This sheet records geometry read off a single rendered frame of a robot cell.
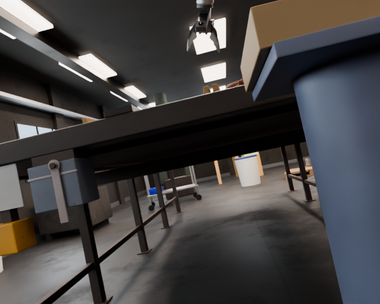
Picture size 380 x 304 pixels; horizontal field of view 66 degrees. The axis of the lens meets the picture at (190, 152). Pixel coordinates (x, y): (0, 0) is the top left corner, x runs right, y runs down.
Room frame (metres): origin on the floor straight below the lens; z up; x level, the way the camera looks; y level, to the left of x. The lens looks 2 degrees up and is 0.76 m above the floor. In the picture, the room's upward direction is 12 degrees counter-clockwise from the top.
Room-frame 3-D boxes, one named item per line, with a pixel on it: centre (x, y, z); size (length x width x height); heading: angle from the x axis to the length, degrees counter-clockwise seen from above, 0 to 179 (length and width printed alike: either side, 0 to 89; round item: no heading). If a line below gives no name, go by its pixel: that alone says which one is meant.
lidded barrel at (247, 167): (6.67, -1.21, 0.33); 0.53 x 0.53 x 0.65
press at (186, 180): (7.47, 0.47, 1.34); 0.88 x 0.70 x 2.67; 84
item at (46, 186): (0.79, 0.35, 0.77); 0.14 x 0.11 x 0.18; 83
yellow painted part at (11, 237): (0.81, 0.53, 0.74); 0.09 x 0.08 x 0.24; 83
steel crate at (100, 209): (5.12, 2.17, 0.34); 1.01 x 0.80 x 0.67; 83
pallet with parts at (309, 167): (6.36, -2.50, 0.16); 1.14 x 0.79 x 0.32; 73
